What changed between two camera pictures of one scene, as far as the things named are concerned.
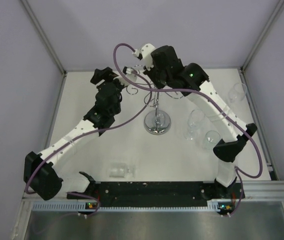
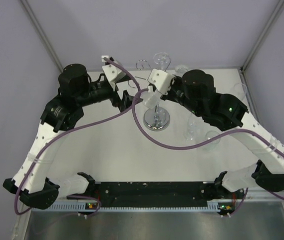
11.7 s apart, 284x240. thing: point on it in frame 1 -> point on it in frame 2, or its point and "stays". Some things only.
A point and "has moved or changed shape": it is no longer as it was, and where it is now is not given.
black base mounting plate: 123,191 stays
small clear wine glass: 120,170 has moved or changed shape
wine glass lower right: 212,138 stays
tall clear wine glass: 237,94 stays
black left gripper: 107,75 -> 126,101
